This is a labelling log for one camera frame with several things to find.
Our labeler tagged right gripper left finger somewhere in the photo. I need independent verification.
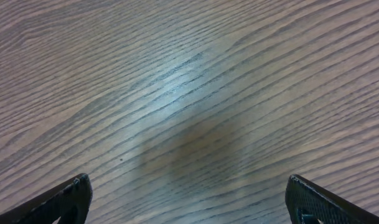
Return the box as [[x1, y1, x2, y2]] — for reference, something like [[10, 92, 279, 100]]
[[0, 173, 93, 224]]

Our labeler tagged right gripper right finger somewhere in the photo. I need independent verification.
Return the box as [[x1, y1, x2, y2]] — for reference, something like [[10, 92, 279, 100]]
[[285, 174, 379, 224]]

